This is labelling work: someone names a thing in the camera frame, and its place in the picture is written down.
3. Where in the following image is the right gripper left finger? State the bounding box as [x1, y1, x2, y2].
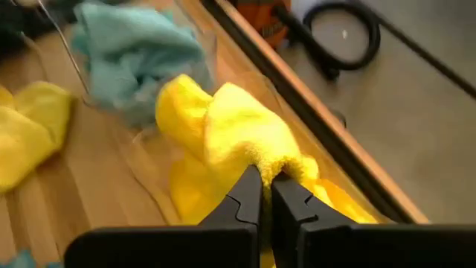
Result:
[63, 165, 263, 268]

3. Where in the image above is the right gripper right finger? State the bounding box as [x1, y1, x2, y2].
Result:
[270, 173, 476, 268]

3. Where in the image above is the yellow microfiber towel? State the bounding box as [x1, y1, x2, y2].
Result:
[155, 73, 321, 194]
[0, 80, 74, 194]
[169, 148, 379, 225]

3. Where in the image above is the light blue microfiber towel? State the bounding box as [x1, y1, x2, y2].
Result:
[0, 248, 62, 268]

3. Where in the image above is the teal microfiber towel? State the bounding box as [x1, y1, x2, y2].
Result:
[70, 1, 213, 127]

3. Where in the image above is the clear plastic basket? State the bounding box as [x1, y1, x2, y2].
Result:
[35, 0, 220, 131]
[111, 0, 395, 228]

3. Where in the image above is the orange and black shop vacuum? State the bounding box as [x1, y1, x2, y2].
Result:
[236, 0, 293, 48]

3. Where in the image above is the black vacuum hose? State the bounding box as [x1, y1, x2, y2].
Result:
[274, 0, 382, 81]

